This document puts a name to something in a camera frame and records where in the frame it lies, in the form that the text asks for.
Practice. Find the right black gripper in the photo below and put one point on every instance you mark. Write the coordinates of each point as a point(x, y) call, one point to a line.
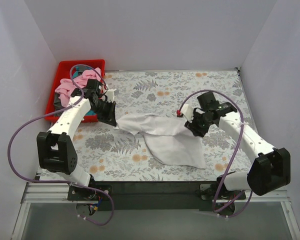
point(195, 124)

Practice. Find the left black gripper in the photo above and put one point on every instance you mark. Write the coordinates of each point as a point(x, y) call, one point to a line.
point(109, 110)

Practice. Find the white t shirt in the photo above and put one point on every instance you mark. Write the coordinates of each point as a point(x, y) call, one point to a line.
point(168, 140)

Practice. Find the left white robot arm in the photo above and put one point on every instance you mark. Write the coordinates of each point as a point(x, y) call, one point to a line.
point(56, 152)

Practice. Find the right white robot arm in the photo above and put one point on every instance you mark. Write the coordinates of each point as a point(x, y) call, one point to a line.
point(270, 166)

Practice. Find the floral table mat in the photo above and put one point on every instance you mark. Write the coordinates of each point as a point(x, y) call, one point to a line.
point(114, 155)

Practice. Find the grey t shirt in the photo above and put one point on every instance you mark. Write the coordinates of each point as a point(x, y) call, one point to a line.
point(62, 93)

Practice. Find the teal t shirt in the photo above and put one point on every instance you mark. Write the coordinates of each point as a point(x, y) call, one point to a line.
point(82, 74)

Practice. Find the red plastic bin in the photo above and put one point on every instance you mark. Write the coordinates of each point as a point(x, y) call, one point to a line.
point(63, 71)

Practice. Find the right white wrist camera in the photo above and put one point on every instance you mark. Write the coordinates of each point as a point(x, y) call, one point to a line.
point(186, 111)

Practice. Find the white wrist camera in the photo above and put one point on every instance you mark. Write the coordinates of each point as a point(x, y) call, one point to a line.
point(186, 111)
point(109, 95)

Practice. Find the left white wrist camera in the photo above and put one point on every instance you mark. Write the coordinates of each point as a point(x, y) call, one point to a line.
point(109, 95)

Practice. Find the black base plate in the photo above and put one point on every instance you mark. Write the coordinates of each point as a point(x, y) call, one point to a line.
point(160, 195)

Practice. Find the aluminium rail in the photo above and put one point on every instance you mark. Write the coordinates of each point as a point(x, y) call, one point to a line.
point(58, 193)

